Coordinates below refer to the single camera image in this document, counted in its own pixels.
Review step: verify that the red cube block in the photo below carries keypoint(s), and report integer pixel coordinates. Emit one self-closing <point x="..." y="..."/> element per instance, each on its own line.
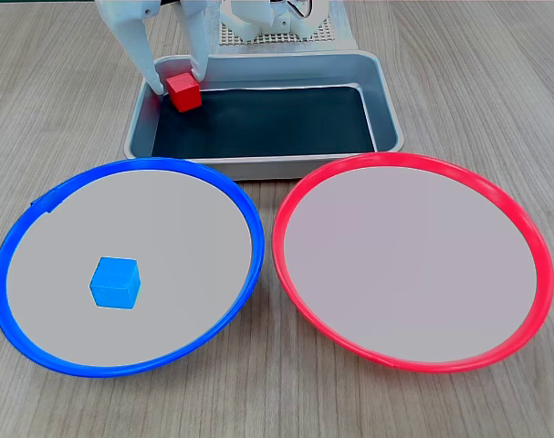
<point x="185" y="95"/>

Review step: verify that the blue cube block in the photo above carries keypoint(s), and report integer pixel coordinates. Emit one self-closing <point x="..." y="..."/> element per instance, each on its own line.
<point x="114" y="283"/>

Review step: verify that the black tray liner mat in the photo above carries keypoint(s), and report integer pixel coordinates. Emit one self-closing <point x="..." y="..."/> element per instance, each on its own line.
<point x="267" y="123"/>

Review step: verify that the silver metal tray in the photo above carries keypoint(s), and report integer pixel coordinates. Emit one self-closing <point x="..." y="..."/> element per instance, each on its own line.
<point x="386" y="114"/>

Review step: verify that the blue-rimmed round dish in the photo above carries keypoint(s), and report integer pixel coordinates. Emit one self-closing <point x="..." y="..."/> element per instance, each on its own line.
<point x="167" y="237"/>

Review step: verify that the red-rimmed round dish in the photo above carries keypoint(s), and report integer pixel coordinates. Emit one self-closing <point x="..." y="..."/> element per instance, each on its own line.
<point x="409" y="264"/>

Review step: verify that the white perforated base plate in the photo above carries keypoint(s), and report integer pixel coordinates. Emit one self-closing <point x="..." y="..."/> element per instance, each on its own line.
<point x="324" y="37"/>

